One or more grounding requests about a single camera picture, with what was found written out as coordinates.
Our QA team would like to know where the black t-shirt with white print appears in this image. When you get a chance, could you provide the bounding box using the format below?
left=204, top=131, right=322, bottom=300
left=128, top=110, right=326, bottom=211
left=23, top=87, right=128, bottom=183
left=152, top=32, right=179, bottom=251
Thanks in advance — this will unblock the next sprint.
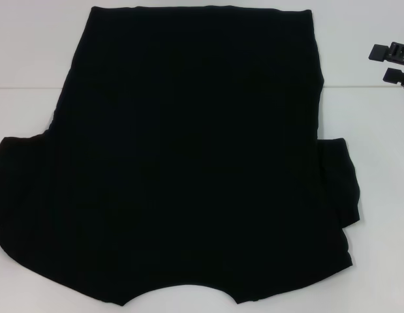
left=0, top=5, right=364, bottom=309

